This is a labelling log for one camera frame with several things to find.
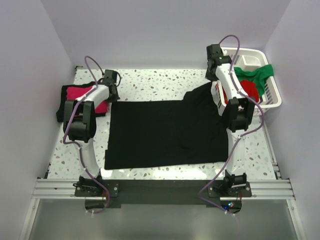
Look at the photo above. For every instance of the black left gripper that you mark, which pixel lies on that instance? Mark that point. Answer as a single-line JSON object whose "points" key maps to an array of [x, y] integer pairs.
{"points": [[115, 98]]}

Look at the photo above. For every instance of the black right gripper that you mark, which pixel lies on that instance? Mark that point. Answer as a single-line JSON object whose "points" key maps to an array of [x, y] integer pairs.
{"points": [[210, 77]]}

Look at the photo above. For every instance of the black t shirt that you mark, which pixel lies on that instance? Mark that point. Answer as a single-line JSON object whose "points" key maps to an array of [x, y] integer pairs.
{"points": [[165, 133], [63, 98]]}

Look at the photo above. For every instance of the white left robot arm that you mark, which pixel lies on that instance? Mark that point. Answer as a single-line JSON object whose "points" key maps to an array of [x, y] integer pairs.
{"points": [[80, 126]]}

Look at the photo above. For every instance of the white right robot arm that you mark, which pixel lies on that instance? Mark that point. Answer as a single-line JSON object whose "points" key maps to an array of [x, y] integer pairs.
{"points": [[236, 111]]}

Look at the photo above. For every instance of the red t shirt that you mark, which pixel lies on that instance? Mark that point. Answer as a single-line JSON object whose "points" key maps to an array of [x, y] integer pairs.
{"points": [[250, 88]]}

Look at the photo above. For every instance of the white plastic laundry basket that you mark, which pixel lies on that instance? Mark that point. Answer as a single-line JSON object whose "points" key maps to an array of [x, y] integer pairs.
{"points": [[249, 60]]}

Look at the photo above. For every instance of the folded pink t shirt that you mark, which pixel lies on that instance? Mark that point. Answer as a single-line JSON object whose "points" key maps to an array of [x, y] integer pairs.
{"points": [[74, 92]]}

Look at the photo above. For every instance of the green t shirt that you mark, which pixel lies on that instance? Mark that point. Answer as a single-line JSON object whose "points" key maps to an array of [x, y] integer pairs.
{"points": [[258, 76]]}

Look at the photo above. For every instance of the folded black t shirt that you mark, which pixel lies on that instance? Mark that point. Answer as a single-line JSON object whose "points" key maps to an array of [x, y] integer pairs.
{"points": [[63, 98]]}

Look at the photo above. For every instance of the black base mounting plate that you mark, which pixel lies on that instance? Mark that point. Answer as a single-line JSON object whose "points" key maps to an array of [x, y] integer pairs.
{"points": [[116, 193]]}

